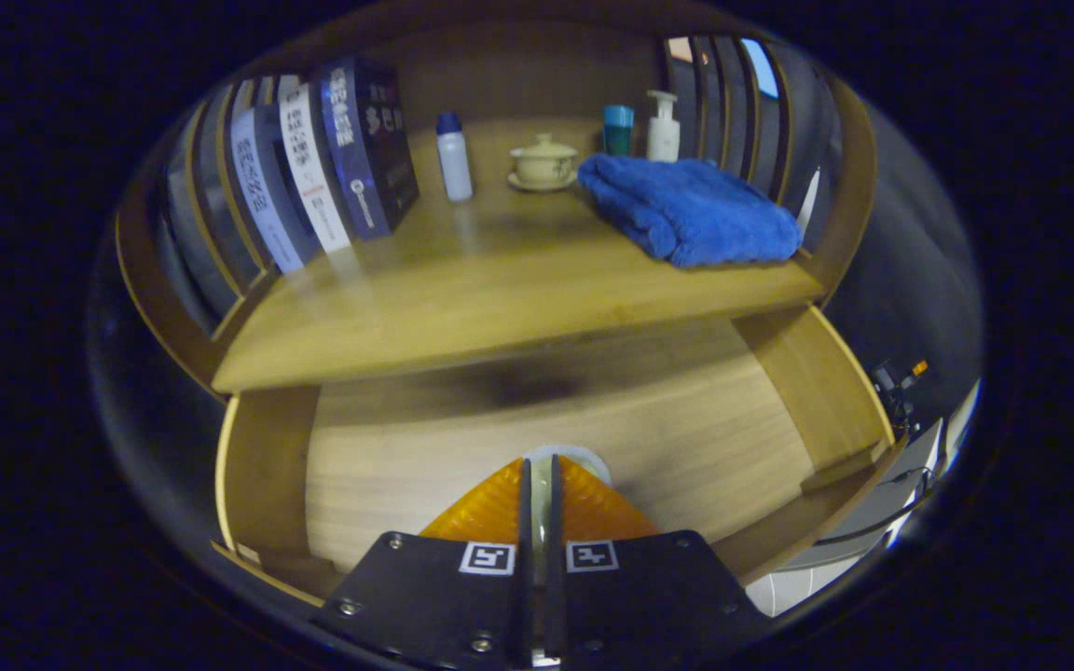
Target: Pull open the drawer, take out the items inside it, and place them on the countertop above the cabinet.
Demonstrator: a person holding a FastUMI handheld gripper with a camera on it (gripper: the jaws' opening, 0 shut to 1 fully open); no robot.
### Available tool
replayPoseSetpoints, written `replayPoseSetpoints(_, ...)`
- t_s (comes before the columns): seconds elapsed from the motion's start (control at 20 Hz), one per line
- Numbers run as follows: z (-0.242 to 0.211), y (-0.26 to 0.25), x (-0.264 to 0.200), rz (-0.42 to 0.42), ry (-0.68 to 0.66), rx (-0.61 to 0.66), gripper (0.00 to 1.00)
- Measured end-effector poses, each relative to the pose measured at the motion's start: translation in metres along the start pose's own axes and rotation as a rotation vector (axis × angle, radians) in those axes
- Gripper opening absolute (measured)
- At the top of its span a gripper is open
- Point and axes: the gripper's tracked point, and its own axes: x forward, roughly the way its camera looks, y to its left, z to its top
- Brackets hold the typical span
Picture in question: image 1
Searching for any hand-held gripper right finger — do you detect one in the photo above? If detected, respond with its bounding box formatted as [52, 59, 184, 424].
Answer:
[546, 455, 776, 666]

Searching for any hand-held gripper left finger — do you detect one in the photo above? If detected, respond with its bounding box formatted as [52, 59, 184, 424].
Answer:
[313, 457, 536, 667]

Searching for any cream scrub brush white sponge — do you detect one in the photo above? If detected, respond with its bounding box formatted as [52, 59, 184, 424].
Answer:
[523, 444, 614, 551]

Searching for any wooden drawer with black knob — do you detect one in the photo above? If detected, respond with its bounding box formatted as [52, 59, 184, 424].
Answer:
[211, 303, 911, 602]

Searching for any wooden cabinet countertop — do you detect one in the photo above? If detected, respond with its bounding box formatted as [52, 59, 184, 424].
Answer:
[211, 116, 827, 393]

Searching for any wooden cabinet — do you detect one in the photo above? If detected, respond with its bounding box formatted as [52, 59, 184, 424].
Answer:
[113, 7, 878, 404]

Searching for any black device with orange part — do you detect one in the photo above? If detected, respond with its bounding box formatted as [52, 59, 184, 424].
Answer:
[873, 359, 929, 439]

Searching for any folded blue towel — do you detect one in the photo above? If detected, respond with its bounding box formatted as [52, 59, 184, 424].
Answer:
[577, 153, 803, 269]

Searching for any cream lidded tea cup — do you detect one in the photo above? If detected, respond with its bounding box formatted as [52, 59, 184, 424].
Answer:
[509, 133, 581, 193]

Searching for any white bottle blue cap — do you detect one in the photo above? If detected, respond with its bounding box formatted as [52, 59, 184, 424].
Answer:
[435, 112, 475, 203]

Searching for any teal bottle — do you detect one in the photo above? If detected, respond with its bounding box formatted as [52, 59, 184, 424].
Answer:
[603, 104, 636, 157]

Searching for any white pump bottle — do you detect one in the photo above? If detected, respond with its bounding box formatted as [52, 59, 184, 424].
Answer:
[645, 89, 682, 163]

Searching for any white book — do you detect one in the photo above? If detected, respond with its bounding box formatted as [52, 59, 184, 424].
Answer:
[278, 82, 353, 254]

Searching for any light blue book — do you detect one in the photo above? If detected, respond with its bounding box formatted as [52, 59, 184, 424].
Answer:
[229, 104, 319, 274]

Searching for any dark navy book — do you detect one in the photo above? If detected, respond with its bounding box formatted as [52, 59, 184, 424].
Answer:
[318, 56, 420, 241]

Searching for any black backdrop cloth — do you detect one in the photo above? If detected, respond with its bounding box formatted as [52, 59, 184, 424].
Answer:
[85, 35, 984, 523]

